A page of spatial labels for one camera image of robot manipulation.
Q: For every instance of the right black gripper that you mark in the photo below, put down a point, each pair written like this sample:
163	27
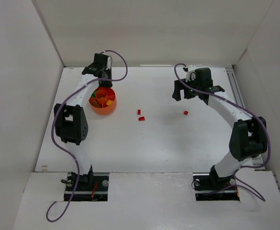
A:
178	86

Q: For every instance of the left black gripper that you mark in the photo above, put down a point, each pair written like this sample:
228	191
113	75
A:
105	81

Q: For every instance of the orange round divided container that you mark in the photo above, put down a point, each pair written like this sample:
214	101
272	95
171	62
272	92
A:
109	94

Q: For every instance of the brown lego plate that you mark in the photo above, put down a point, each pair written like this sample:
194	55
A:
95	104

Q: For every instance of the yellow striped lego brick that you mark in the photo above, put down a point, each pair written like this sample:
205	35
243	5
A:
109	102

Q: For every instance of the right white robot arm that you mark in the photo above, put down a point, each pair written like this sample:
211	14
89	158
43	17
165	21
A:
219	101

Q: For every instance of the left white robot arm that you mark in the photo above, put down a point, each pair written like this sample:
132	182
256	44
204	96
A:
70	127

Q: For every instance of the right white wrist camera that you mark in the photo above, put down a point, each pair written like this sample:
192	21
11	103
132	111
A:
190	70

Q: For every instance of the aluminium rail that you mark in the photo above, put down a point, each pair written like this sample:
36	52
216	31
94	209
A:
249	136

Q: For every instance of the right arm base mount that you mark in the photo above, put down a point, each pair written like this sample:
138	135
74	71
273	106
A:
207	190

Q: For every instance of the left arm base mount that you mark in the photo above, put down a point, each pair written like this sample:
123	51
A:
94	191

